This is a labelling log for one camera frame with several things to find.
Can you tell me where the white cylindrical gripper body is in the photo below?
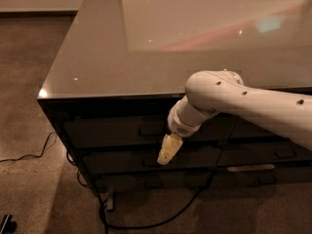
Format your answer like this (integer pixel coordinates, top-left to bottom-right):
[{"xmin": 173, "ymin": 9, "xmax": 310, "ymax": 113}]
[{"xmin": 168, "ymin": 109, "xmax": 202, "ymax": 137}]

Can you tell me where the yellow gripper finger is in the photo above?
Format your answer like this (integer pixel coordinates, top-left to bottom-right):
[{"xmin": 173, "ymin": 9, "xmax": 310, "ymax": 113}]
[{"xmin": 157, "ymin": 134, "xmax": 183, "ymax": 165}]

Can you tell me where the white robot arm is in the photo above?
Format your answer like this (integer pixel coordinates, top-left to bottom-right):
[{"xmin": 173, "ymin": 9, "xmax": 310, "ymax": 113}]
[{"xmin": 157, "ymin": 71, "xmax": 312, "ymax": 165}]

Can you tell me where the dark cabinet with glossy top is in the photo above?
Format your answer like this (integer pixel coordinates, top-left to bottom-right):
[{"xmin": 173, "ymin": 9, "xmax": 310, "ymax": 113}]
[{"xmin": 36, "ymin": 0, "xmax": 312, "ymax": 197}]

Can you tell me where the dark baseboard strip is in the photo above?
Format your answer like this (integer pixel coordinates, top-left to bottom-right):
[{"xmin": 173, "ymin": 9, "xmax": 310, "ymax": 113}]
[{"xmin": 0, "ymin": 10, "xmax": 78, "ymax": 19}]

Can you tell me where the black object on floor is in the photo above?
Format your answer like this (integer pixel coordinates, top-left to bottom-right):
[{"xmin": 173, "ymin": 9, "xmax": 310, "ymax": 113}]
[{"xmin": 0, "ymin": 214, "xmax": 14, "ymax": 234}]

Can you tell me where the thick black floor cable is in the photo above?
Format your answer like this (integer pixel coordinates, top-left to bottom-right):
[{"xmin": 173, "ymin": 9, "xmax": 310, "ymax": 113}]
[{"xmin": 66, "ymin": 151, "xmax": 214, "ymax": 234}]

